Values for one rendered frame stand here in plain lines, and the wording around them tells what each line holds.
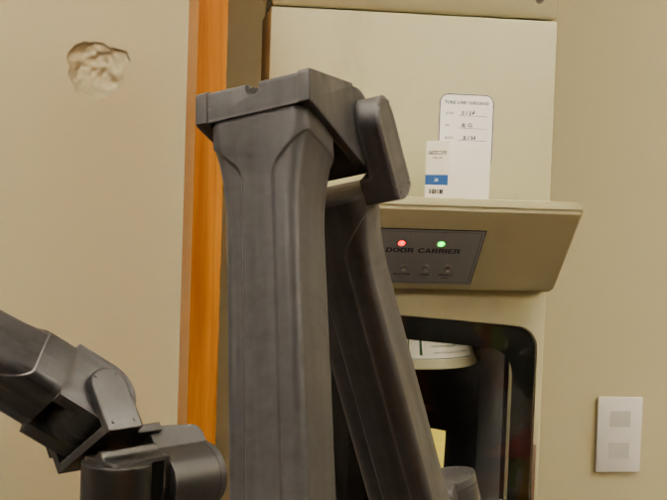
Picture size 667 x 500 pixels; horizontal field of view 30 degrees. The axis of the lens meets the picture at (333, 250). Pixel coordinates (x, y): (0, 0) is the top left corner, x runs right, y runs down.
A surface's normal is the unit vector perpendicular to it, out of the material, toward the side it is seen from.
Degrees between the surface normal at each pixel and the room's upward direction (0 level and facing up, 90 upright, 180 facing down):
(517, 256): 135
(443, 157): 90
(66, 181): 90
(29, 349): 49
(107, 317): 90
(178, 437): 54
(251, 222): 67
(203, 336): 90
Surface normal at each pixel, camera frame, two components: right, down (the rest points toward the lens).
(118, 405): 0.63, -0.54
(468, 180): 0.42, 0.06
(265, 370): -0.36, -0.36
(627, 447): 0.14, 0.06
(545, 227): 0.07, 0.75
